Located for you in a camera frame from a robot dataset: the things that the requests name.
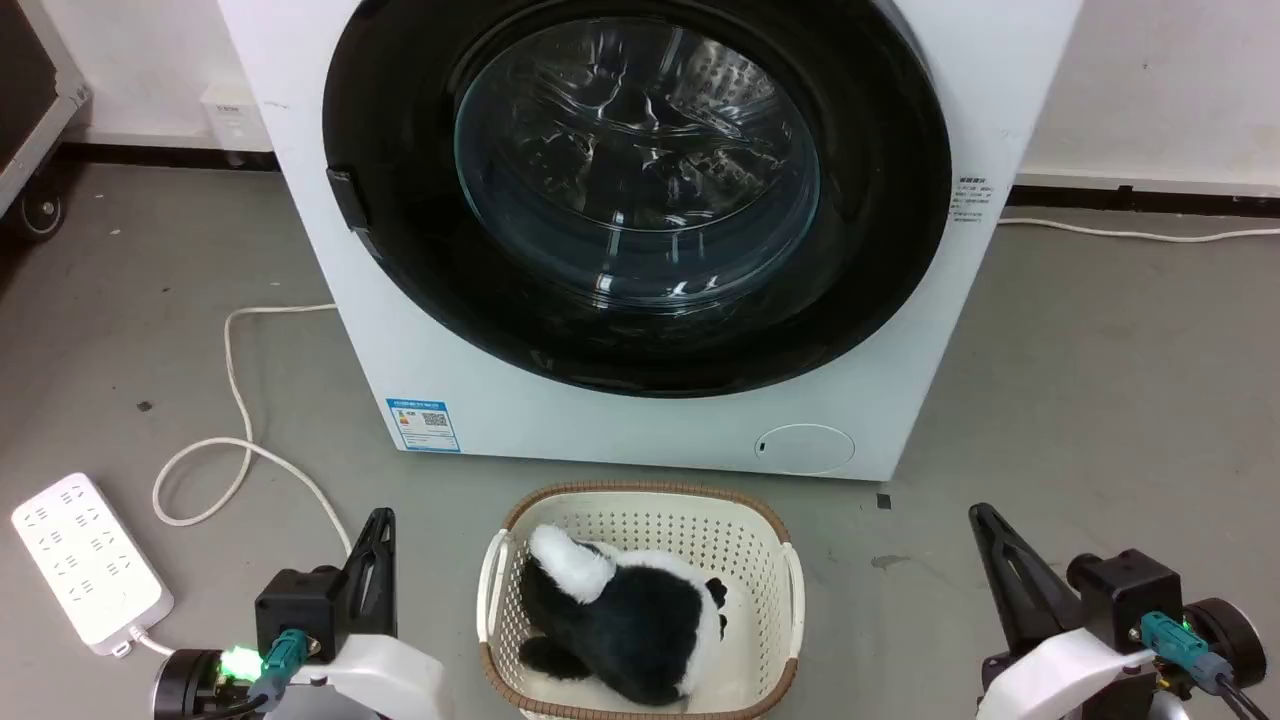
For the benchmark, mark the round black glass washer door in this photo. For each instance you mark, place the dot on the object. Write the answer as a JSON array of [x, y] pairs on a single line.
[[400, 270]]

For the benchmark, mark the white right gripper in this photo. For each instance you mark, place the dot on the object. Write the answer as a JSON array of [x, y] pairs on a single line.
[[1060, 675]]

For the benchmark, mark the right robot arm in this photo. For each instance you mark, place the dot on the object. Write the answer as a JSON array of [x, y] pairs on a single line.
[[1232, 630]]

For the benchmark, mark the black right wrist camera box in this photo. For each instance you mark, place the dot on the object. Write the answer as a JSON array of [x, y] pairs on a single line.
[[1125, 590]]

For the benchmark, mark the round white filter cover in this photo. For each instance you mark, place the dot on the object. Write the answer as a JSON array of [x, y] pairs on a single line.
[[808, 450]]

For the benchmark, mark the white power strip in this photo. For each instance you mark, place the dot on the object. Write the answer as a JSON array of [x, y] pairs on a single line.
[[85, 560]]

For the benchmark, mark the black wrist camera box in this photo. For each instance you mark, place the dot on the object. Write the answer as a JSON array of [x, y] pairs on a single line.
[[298, 605], [1125, 590]]

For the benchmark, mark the black wheeled equipment case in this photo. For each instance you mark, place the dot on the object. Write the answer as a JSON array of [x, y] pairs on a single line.
[[25, 70]]

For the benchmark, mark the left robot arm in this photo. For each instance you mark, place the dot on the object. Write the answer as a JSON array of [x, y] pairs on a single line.
[[185, 685]]

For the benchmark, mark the white wall junction box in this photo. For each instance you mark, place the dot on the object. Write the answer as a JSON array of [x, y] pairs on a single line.
[[235, 120]]

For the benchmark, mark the white front-load washing machine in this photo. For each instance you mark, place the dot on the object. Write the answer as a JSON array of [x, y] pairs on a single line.
[[600, 430]]

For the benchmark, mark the cream plastic laundry basket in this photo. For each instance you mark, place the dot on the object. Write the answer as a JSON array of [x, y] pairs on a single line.
[[690, 525]]

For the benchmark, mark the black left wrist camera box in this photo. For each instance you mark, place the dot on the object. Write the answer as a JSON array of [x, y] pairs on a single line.
[[298, 605]]

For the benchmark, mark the black and white panda plush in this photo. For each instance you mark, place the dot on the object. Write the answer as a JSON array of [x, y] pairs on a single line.
[[630, 620]]

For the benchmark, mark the white text warning sticker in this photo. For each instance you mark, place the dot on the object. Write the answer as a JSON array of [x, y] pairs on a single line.
[[973, 202]]

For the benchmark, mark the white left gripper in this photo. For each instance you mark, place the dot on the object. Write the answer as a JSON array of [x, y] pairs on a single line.
[[385, 680]]

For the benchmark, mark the blue energy label sticker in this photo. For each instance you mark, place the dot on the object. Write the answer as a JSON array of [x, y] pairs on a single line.
[[424, 425]]

